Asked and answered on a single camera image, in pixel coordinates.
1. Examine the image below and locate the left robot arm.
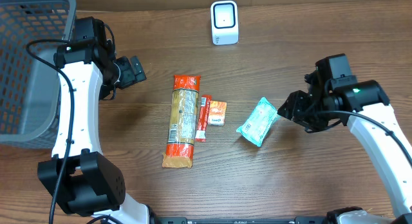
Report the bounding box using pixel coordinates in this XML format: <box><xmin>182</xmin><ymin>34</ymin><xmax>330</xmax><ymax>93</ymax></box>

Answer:
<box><xmin>32</xmin><ymin>35</ymin><xmax>159</xmax><ymax>224</ymax></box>

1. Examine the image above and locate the grey plastic mesh basket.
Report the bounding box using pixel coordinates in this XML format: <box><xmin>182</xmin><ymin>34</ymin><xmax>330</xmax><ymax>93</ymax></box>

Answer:
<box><xmin>1</xmin><ymin>0</ymin><xmax>77</xmax><ymax>149</ymax></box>

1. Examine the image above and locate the red snack stick packet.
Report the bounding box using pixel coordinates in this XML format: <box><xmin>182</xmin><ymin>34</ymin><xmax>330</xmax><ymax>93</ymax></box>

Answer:
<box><xmin>195</xmin><ymin>95</ymin><xmax>212</xmax><ymax>142</ymax></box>

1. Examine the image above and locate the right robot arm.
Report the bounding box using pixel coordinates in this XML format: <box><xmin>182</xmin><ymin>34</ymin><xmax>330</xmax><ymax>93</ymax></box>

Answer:
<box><xmin>278</xmin><ymin>73</ymin><xmax>411</xmax><ymax>223</ymax></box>

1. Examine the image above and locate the long orange pasta packet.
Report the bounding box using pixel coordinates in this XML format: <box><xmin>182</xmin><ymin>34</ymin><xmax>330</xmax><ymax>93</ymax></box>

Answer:
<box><xmin>162</xmin><ymin>75</ymin><xmax>201</xmax><ymax>168</ymax></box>

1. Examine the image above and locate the white barcode scanner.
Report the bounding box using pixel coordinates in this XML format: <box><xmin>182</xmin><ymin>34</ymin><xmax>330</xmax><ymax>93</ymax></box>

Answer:
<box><xmin>210</xmin><ymin>0</ymin><xmax>239</xmax><ymax>46</ymax></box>

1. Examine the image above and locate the teal wet wipes pack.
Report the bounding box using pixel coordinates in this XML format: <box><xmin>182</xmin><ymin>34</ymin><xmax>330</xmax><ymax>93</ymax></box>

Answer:
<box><xmin>236</xmin><ymin>97</ymin><xmax>280</xmax><ymax>147</ymax></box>

